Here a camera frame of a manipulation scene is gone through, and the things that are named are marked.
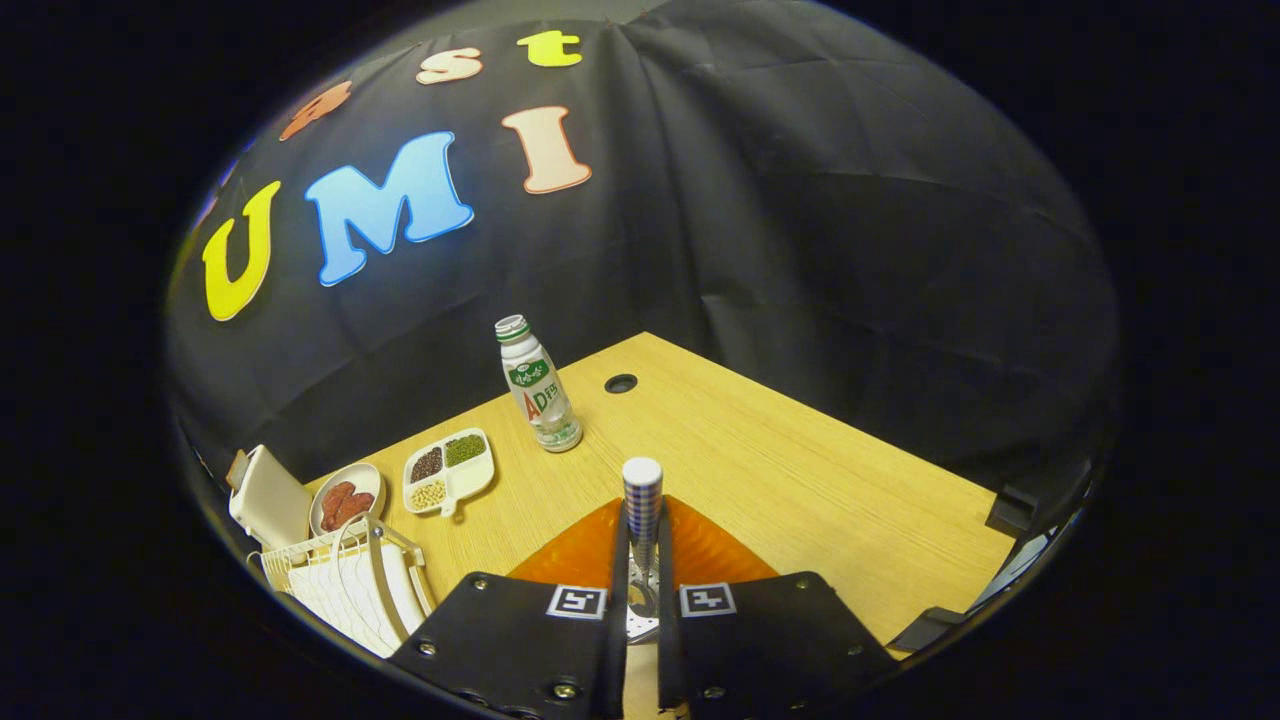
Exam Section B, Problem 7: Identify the white toaster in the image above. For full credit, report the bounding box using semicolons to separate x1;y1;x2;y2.
228;445;314;553

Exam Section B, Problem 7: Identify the white green label bottle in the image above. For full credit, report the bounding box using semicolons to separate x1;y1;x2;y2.
494;315;584;454

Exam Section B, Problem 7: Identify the white wire dish rack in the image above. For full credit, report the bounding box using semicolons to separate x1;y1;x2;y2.
247;513;436;659

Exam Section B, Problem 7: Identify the white divided bean tray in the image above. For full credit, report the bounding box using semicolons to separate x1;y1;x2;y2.
402;427;496;518

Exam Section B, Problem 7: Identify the sliced red meat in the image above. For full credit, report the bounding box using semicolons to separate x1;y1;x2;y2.
319;481;376;532

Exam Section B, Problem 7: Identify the black backdrop cloth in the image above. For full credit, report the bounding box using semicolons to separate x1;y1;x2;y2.
165;0;1119;501

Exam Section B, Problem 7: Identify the small white meat plate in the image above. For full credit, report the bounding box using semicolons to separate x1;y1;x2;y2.
308;462;386;538

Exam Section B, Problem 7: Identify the checkered handle spoon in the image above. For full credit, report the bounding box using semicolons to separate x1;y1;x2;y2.
620;457;666;621

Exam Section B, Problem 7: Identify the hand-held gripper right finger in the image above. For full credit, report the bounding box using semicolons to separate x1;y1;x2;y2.
655;495;901;720

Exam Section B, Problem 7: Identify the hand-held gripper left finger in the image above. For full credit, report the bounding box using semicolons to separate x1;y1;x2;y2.
388;497;631;720

